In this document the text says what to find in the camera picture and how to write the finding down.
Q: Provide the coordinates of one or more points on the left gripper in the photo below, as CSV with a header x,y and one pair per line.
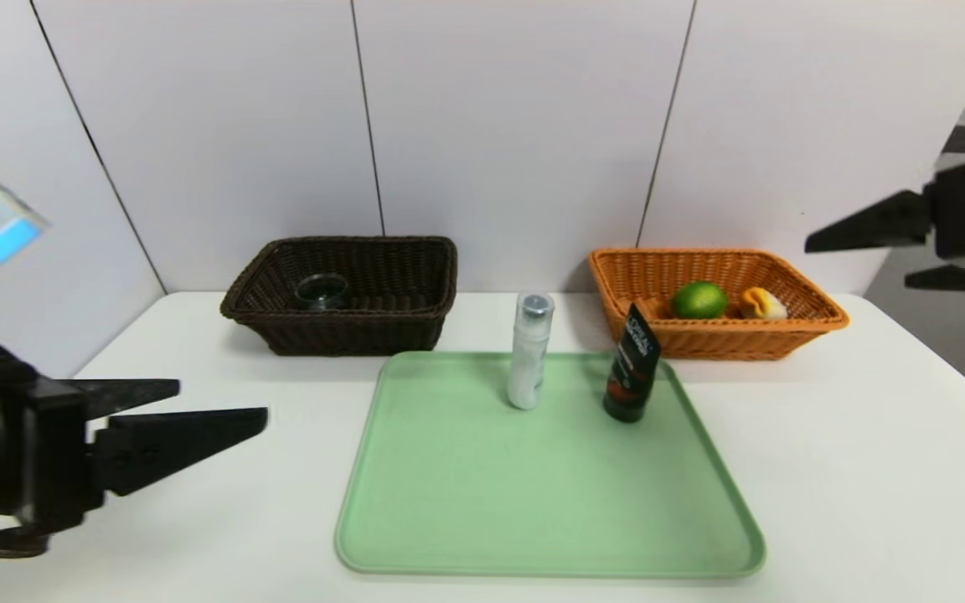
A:
x,y
54,448

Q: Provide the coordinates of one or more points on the orange and white bun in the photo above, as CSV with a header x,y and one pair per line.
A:
x,y
763,306

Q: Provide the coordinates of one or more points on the green citrus fruit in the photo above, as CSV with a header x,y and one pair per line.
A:
x,y
699,300

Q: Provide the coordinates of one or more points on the black cosmetic tube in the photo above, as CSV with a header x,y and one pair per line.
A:
x,y
632,377

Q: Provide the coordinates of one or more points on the white lotion bottle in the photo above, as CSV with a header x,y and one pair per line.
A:
x,y
527,360

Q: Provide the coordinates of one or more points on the orange wicker basket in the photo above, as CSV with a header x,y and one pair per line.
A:
x,y
809,331

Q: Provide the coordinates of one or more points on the dark brown wicker basket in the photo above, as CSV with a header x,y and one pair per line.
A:
x,y
340,331

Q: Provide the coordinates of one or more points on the light green plastic tray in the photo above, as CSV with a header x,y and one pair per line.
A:
x,y
549,502

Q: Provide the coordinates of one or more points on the dark wall plate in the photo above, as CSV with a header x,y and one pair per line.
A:
x,y
961,139

